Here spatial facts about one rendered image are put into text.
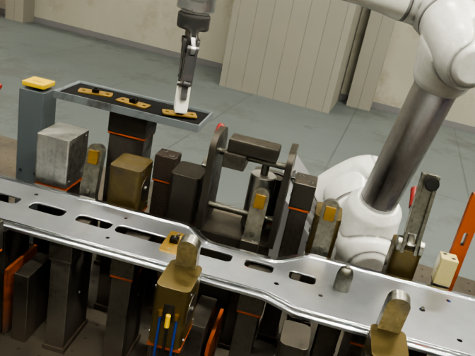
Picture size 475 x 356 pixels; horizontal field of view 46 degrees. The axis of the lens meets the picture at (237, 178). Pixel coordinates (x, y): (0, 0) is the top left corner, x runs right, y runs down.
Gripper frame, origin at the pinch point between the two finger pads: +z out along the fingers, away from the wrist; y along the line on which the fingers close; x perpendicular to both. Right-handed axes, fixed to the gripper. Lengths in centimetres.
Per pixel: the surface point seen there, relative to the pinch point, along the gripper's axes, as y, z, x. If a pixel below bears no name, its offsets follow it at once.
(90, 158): 13.2, 12.7, -19.7
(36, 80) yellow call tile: -15.0, 4.5, -35.1
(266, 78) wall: -503, 98, 163
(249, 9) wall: -520, 26, 132
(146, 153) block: -3.8, 16.8, -6.3
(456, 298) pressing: 48, 21, 54
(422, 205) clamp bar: 38, 6, 47
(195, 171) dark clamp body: 14.8, 12.7, 3.5
